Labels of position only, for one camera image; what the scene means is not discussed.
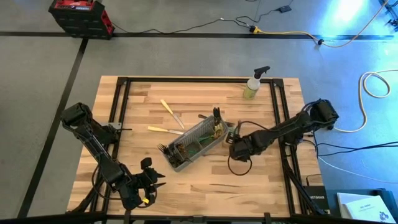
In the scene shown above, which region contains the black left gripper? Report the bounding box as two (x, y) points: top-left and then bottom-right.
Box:
(119, 157), (167, 211)

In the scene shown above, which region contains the grey mesh cutlery basket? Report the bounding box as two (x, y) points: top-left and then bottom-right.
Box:
(166, 114), (229, 173)

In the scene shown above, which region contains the white spray bottle black trigger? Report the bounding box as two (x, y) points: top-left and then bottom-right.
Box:
(242, 65), (272, 100)

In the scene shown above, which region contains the white paper box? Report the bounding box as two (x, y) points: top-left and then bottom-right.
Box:
(336, 192), (369, 219)

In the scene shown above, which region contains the white booklet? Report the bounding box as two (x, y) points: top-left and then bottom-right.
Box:
(344, 195), (398, 223)

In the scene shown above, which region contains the red and black toolbox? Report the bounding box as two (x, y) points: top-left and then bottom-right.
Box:
(48, 0), (116, 40)

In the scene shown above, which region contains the black stand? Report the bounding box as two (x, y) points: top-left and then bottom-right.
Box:
(378, 0), (398, 29)

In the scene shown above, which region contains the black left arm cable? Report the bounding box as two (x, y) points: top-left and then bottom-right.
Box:
(91, 164), (158, 208)

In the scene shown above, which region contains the black Netgear switch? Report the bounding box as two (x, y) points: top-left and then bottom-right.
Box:
(303, 185), (331, 216)

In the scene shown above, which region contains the thin white cable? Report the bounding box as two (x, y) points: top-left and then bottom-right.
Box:
(317, 156), (398, 185)

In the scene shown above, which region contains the black cable bundle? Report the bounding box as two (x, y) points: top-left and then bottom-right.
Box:
(312, 133), (398, 158)

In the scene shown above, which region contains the yellow extension cable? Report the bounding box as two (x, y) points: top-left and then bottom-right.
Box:
(249, 0), (390, 49)

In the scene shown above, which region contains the cream coiled cable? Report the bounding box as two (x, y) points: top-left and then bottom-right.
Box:
(333, 68), (398, 134)

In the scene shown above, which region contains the black power cable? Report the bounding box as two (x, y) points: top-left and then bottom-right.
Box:
(111, 0), (295, 34)

